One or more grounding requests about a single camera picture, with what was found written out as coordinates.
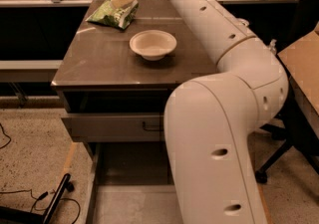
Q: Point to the green jalapeno chip bag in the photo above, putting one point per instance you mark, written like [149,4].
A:
[108,15]

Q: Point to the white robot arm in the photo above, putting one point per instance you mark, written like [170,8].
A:
[207,120]

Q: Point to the grey drawer cabinet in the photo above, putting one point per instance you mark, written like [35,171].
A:
[101,74]

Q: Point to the grey middle drawer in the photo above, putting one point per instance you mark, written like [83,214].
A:
[112,127]

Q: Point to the open grey bottom drawer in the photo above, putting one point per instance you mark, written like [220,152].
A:
[132,184]

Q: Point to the white paper bowl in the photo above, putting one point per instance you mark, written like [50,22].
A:
[153,45]

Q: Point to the clear plastic bottle right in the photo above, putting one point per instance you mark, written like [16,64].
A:
[272,46]

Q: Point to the brown side table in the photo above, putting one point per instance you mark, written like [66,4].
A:
[301,59]

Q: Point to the black office chair base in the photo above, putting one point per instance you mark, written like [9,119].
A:
[297,133]

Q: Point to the black stand leg with wheel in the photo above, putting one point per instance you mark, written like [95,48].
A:
[15,216]

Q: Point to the black drawer handle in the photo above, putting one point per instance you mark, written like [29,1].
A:
[148,127]

